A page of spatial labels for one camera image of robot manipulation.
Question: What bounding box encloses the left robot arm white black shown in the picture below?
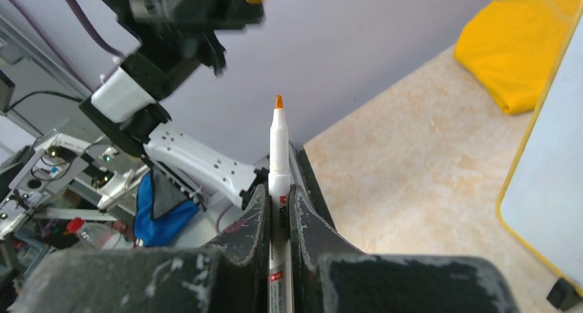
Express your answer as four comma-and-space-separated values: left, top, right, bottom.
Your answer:
80, 0, 264, 208

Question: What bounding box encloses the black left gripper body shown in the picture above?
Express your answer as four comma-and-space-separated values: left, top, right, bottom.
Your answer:
101, 0, 264, 76

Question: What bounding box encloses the yellow framed whiteboard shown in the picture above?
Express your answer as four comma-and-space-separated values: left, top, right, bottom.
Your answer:
496, 8, 582, 290

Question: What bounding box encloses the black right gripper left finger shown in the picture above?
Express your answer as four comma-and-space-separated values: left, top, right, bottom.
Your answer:
10, 185, 270, 312

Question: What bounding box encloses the yellow folded cloth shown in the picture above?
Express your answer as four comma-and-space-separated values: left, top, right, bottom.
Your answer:
454, 0, 582, 115

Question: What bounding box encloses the plastic bottle red cap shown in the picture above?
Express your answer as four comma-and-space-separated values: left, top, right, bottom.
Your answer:
67, 217, 133, 250

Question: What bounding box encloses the black whiteboard stand clip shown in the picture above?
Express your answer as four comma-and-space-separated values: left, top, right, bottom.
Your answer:
547, 277, 582, 312

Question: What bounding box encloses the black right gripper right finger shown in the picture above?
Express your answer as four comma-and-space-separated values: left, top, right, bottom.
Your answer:
289, 186, 519, 312

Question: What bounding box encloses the blue cloth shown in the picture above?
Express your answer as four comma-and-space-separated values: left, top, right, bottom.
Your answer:
133, 169, 199, 247

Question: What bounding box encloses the white marker pen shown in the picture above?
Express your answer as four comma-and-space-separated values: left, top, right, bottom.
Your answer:
268, 95, 294, 312

